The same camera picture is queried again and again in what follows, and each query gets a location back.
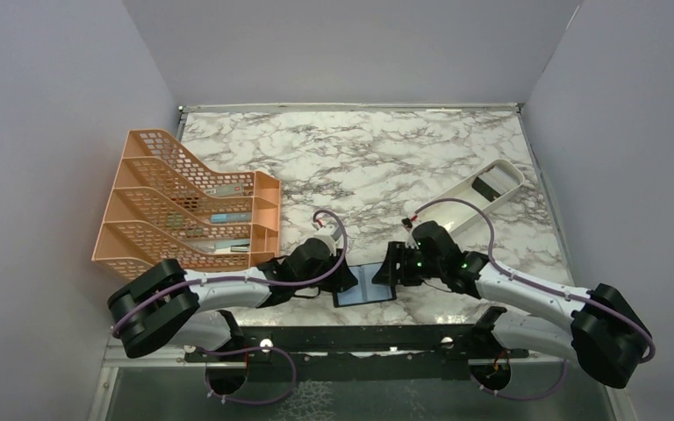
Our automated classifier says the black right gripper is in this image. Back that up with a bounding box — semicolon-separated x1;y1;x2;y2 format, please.
372;240;444;286

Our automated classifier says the black card holder wallet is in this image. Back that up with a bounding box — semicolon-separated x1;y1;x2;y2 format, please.
333;263;397;308

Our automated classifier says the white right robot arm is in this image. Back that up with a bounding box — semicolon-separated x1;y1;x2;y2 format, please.
371;221;652;389

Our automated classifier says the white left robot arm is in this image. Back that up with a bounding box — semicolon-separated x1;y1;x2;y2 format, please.
107;238;357;360

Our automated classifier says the black card in tray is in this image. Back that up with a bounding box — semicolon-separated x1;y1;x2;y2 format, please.
471;177;502;203

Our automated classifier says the blue box in rack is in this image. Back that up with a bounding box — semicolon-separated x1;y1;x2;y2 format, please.
209;212;252;224

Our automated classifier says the white plastic tray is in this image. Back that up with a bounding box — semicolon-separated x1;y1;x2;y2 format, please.
419;159;526;237

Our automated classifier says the grey box in rack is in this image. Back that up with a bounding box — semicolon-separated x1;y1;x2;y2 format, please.
203;183;247;197

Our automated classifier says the orange file organizer rack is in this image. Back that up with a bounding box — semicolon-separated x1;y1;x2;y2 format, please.
92;129;282;282

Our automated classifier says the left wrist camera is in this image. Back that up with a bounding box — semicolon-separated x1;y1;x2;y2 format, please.
314;225;342;248

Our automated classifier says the black mounting rail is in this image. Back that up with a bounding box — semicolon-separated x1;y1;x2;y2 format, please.
185;322;528;385

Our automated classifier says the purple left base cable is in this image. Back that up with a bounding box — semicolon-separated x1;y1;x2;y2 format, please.
204;346;298;406

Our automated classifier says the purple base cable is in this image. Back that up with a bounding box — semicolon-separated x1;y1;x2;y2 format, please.
469;354;570;403
204;346;298;406

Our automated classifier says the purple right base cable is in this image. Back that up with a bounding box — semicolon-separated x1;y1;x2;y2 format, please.
469;354;570;403

